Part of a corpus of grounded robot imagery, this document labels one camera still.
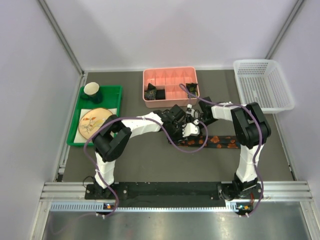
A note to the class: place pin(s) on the pink divided organizer box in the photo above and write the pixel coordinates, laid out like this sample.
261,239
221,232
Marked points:
169,79

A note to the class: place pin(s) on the aluminium frame rail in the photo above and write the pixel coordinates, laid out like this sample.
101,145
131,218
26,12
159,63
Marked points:
60,35

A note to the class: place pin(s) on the round painted wooden plate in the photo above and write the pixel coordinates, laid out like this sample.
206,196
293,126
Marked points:
92,123

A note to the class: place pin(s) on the rolled dark floral tie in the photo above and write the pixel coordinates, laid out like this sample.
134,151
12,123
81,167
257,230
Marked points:
150,93

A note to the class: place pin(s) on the white perforated plastic basket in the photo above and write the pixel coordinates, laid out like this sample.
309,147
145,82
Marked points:
262,81

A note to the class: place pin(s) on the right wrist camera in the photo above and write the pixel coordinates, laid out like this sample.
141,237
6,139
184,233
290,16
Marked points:
192,112

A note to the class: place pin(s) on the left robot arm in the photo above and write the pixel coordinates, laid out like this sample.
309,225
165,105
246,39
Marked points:
111,141

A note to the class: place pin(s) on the grey slotted cable duct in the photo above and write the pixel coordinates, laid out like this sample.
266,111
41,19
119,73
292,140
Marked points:
106,207

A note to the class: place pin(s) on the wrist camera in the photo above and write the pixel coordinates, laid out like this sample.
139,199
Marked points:
191,128
192,112

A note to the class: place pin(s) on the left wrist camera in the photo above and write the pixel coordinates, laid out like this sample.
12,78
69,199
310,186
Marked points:
191,128

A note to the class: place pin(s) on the green plastic tray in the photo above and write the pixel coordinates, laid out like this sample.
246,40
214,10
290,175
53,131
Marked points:
88,117

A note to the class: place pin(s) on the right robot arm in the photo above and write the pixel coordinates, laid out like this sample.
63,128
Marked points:
251,130

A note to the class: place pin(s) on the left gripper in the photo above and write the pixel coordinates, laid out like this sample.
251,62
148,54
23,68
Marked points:
179,138

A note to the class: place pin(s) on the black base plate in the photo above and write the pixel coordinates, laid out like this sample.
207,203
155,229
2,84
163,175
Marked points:
179,194

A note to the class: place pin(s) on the black orange floral tie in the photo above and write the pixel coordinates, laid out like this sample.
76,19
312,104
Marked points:
213,142

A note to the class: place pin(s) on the rolled navy yellow floral tie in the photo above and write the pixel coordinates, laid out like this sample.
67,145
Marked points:
192,89

